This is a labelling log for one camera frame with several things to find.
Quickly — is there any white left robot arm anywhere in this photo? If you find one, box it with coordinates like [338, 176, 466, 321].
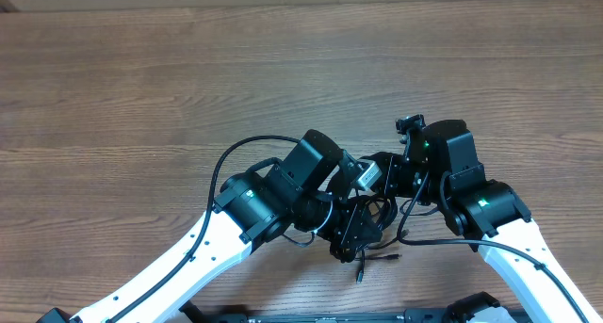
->
[41, 130, 382, 322]

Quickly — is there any thick black cable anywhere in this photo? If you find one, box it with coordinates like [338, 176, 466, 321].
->
[329, 190, 401, 249]

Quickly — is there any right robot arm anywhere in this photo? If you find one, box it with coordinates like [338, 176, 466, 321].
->
[375, 115, 602, 322]

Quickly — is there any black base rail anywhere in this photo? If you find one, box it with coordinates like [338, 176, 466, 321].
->
[170, 292, 532, 323]

